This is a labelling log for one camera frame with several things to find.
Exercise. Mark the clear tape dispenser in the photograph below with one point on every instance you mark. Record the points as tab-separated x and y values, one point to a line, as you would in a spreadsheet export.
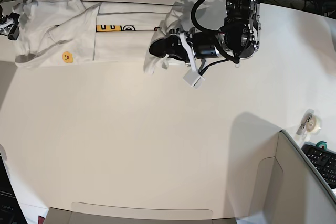
310	124

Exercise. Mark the black monitor corner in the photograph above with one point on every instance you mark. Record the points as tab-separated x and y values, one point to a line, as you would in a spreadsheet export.
10	208

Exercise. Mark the white printed t-shirt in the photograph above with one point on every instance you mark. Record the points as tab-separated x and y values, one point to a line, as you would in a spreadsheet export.
75	32

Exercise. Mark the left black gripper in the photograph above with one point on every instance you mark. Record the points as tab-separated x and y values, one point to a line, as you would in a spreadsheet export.
201	44

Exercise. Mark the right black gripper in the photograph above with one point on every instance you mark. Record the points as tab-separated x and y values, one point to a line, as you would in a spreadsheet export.
14	33

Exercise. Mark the beige partition box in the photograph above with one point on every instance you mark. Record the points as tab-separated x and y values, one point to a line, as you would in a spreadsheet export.
288	189

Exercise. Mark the black computer keyboard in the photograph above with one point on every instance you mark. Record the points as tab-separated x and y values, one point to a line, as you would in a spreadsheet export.
323	161

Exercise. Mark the green tape roll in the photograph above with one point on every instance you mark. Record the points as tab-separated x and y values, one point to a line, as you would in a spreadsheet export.
322	145

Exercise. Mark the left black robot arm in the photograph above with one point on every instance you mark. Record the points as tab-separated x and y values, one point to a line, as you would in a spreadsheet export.
237	39

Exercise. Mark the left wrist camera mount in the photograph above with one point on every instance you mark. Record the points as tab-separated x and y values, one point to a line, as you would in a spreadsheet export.
192	77

